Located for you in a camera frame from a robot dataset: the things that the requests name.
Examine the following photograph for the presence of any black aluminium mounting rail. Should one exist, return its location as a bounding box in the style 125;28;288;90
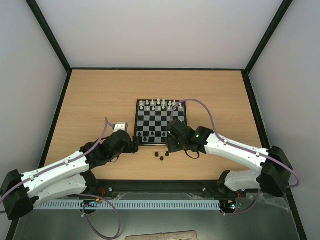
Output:
94;178;291;198

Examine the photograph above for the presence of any right controller circuit board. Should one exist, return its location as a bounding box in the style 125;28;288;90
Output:
219;198;244;210

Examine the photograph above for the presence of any left controller circuit board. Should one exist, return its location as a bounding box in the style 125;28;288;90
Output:
80;198;103;208

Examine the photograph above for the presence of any light blue slotted cable duct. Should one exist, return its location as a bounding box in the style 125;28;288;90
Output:
35;199;220;211

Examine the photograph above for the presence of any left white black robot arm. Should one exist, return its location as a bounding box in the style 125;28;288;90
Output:
0;130;139;220

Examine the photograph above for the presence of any black cage frame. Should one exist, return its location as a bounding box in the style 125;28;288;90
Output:
4;0;308;240

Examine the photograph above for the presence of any black white chess board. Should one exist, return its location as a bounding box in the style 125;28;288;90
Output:
133;99;187;146

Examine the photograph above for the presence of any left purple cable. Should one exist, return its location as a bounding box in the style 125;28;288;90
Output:
0;117;122;238

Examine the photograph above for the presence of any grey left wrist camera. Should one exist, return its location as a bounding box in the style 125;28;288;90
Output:
113;122;128;133

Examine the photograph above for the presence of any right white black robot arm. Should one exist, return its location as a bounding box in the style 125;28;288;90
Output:
166;123;293;197

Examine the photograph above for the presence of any controller circuit board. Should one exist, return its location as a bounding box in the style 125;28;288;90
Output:
219;198;244;210
80;198;103;208

